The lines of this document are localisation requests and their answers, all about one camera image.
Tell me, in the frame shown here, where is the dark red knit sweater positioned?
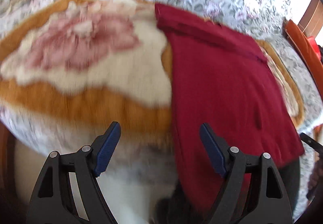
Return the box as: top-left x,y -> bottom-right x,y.
155,3 -> 304,213

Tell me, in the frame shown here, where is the person's right hand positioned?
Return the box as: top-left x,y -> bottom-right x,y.
307,158 -> 322,201

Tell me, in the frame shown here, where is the orange velvet cushion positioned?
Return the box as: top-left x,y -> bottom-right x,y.
284,20 -> 322,94

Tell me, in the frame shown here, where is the red item behind cushion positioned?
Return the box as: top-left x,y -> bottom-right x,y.
308,36 -> 321,60

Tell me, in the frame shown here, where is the wooden chair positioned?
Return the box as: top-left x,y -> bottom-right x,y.
298,0 -> 322,38

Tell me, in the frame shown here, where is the orange floral plush blanket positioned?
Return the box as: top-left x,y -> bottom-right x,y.
1,0 -> 304,149

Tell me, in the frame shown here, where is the floral quilt bedspread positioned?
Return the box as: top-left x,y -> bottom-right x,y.
1,0 -> 322,208

